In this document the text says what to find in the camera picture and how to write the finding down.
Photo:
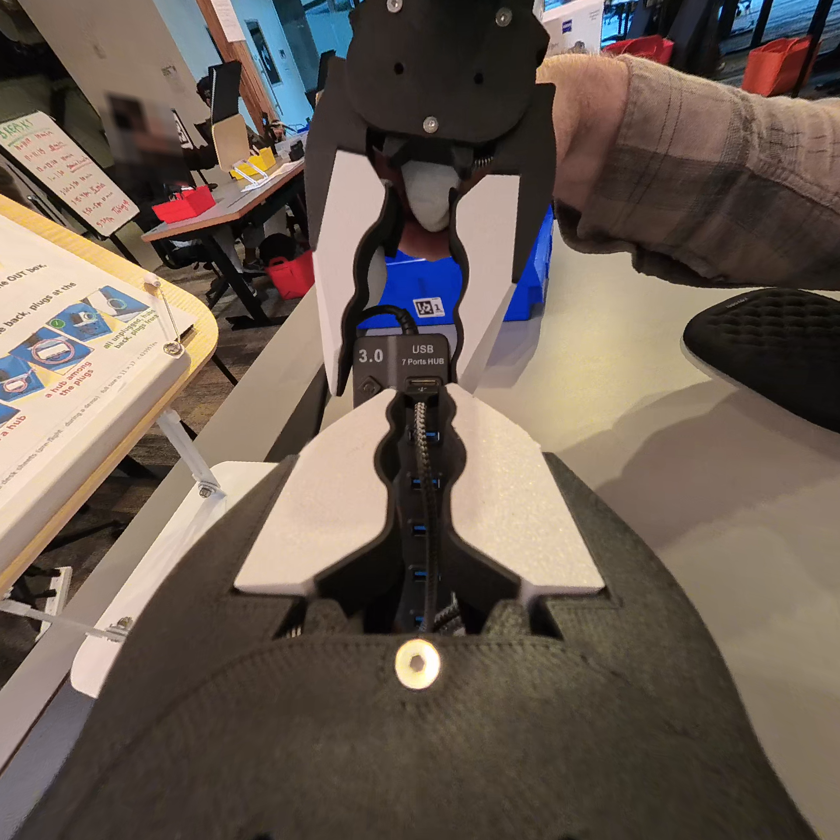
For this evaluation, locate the person's right hand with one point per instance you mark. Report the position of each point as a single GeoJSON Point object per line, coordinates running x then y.
{"type": "Point", "coordinates": [591, 118]}

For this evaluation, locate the black mesh pad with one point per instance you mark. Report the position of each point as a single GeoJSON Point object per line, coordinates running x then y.
{"type": "Point", "coordinates": [775, 348]}

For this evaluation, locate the black usb hub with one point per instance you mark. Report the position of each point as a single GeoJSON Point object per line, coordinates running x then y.
{"type": "Point", "coordinates": [381, 357]}

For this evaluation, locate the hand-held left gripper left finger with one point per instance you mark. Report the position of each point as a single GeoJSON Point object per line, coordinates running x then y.
{"type": "Point", "coordinates": [322, 525]}

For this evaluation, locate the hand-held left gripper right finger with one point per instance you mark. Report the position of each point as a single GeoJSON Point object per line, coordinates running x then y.
{"type": "Point", "coordinates": [525, 525]}

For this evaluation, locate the blue storage bin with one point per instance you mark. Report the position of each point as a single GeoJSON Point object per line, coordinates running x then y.
{"type": "Point", "coordinates": [420, 282]}

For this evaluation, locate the red storage bin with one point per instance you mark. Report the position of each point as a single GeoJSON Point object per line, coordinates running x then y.
{"type": "Point", "coordinates": [292, 276]}
{"type": "Point", "coordinates": [184, 205]}
{"type": "Point", "coordinates": [641, 47]}
{"type": "Point", "coordinates": [777, 66]}

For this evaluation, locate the instruction sheet wooden board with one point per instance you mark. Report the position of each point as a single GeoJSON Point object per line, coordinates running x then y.
{"type": "Point", "coordinates": [66, 394]}

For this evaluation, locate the handwritten whiteboard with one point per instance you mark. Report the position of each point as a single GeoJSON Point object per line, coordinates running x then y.
{"type": "Point", "coordinates": [66, 171]}

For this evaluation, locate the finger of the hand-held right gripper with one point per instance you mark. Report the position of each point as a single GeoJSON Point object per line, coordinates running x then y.
{"type": "Point", "coordinates": [348, 210]}
{"type": "Point", "coordinates": [488, 250]}

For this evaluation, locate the grey work table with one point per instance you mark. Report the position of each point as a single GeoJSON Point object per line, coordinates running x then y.
{"type": "Point", "coordinates": [223, 208]}

